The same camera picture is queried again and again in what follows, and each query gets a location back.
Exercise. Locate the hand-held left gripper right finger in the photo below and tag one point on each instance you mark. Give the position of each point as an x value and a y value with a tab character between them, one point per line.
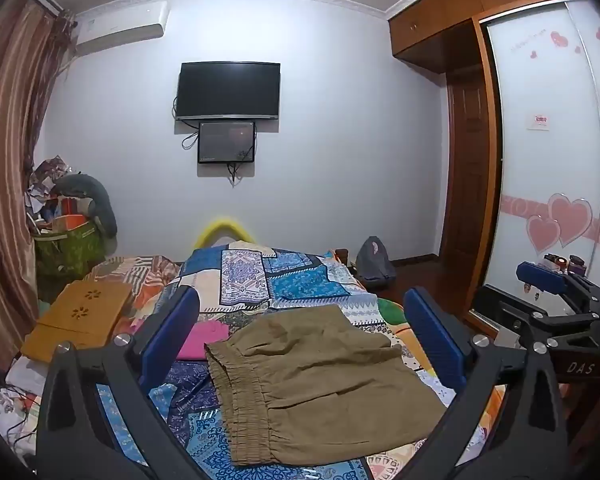
432	330

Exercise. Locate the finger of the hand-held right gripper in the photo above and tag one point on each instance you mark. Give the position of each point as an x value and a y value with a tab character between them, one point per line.
540	279
535	317

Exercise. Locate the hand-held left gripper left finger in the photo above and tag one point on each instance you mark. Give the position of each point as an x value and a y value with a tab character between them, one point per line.
172	327

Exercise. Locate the khaki pants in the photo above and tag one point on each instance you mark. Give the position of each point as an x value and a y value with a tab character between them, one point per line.
320	380

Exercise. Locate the pink cloth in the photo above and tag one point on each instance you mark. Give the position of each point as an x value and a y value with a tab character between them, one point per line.
205	340

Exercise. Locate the orange striped blanket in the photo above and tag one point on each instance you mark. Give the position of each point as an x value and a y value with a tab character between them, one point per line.
135	272

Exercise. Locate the grey backpack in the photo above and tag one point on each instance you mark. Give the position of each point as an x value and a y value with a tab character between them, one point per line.
375	262

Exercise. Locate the bamboo lap table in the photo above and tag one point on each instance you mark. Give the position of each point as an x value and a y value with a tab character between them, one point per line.
77	320

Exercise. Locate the blue patchwork bedspread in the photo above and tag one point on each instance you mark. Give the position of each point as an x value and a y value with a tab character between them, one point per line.
280	280

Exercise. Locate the white heart-print wardrobe door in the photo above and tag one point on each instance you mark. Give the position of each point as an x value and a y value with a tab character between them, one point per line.
550	150

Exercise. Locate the grey plush pillow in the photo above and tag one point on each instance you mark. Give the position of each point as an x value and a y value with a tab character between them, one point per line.
95	197

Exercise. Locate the small red label sticker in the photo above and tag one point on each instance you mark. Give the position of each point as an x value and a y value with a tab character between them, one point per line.
540	120

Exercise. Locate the white printed cloth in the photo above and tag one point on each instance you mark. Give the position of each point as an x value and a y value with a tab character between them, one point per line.
17	400

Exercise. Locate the pile of clutter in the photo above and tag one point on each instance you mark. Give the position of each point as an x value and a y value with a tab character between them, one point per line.
47	187

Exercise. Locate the striped brown curtain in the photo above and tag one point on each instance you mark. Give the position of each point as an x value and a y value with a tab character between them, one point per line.
10	160

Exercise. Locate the wooden overhead cabinet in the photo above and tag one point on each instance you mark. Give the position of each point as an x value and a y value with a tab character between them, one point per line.
460	12

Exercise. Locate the white air conditioner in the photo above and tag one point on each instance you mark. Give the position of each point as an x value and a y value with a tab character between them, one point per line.
122	27

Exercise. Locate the yellow bed rail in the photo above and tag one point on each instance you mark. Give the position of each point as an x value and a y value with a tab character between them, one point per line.
222	230

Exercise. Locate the small black wall screen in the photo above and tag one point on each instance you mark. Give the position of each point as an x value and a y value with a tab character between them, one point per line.
227	142

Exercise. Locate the black wall television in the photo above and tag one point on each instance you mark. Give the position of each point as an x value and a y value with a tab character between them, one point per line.
228	91

